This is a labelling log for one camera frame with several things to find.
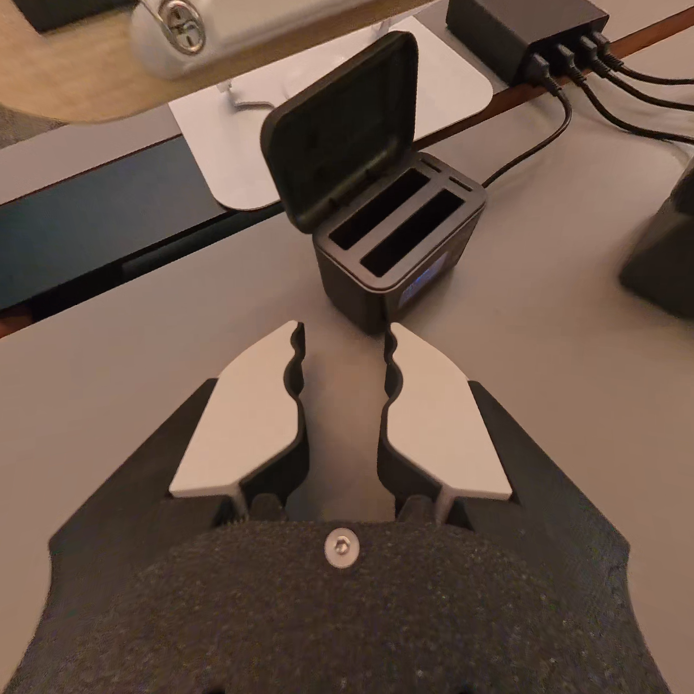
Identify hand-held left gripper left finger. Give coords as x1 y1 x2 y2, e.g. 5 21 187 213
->
171 320 312 519

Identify white stand base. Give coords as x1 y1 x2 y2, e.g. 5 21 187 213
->
168 17 494 212

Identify black charging cable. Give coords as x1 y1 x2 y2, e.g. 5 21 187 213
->
575 42 694 111
591 33 694 85
483 60 573 187
556 49 694 144

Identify wooden sign board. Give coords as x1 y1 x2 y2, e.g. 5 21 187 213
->
0 0 434 125

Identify black multi-port power hub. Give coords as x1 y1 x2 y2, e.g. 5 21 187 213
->
447 0 613 85

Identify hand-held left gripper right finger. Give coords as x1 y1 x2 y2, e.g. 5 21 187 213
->
377 321 513 523

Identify dark flat pad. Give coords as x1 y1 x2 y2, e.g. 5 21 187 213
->
0 136 283 310

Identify black battery charging case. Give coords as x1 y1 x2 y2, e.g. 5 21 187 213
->
621 158 694 321
261 31 487 335

